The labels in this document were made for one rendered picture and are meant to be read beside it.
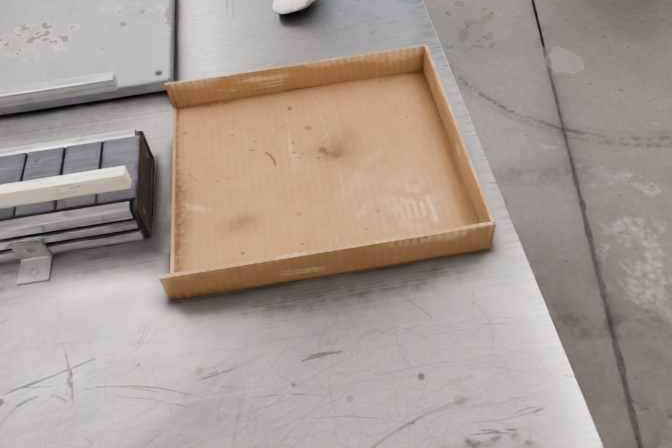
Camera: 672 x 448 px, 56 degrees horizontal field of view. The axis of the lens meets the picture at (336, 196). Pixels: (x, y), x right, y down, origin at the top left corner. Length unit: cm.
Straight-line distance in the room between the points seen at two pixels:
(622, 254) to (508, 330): 114
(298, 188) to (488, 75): 146
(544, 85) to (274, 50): 134
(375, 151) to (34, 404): 39
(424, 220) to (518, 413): 20
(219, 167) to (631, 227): 126
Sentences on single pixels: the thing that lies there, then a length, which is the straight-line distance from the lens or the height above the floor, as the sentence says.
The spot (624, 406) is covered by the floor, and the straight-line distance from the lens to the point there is 151.
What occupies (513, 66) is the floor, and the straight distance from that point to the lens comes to 211.
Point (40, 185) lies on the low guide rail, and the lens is 62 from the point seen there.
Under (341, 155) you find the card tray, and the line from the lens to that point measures 68.
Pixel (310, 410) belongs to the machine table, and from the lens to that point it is 54.
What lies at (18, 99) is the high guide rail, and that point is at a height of 95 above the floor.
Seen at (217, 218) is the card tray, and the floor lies 83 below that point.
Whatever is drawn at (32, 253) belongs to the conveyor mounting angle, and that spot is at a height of 84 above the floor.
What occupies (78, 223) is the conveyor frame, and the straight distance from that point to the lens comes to 64.
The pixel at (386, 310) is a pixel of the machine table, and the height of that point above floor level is 83.
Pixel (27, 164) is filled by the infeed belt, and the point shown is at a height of 88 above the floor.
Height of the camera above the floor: 133
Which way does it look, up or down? 51 degrees down
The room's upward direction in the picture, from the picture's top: 6 degrees counter-clockwise
